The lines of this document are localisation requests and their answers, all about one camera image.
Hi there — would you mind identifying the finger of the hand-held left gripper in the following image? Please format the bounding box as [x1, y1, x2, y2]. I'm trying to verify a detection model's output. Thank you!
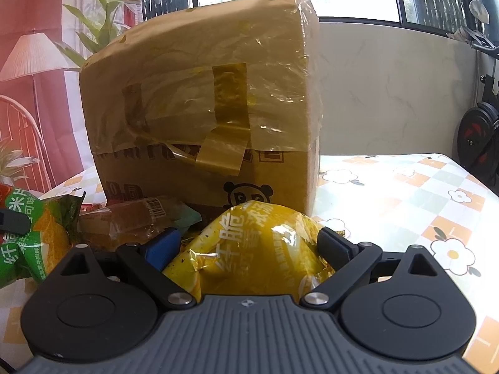
[0, 209, 31, 235]

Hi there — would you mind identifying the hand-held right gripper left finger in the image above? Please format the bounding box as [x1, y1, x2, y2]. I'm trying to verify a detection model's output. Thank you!
[51, 228, 197, 306]

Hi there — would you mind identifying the green snack bag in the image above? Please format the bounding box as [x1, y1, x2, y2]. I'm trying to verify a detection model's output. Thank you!
[0, 183, 86, 291]

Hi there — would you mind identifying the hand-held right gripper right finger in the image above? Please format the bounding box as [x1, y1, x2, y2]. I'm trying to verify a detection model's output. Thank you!
[299, 227, 449, 308]

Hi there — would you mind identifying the printed red curtain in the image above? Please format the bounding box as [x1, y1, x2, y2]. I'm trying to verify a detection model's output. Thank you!
[0, 0, 145, 199]

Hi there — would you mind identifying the yellow snack bag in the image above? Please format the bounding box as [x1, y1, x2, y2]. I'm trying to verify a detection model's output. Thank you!
[162, 200, 338, 306]

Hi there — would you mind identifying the taped brown cardboard box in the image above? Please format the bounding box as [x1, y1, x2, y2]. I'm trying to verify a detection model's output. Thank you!
[79, 0, 324, 217]

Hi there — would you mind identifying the red snack packet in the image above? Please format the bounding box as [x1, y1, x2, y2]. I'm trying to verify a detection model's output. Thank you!
[80, 202, 108, 219]

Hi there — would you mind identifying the clear-wrapped brown snack packet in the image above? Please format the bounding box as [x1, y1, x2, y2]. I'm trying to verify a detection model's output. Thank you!
[78, 196, 201, 252]

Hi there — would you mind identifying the checkered floral tablecloth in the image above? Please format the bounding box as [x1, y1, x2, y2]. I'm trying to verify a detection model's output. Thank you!
[0, 154, 499, 374]

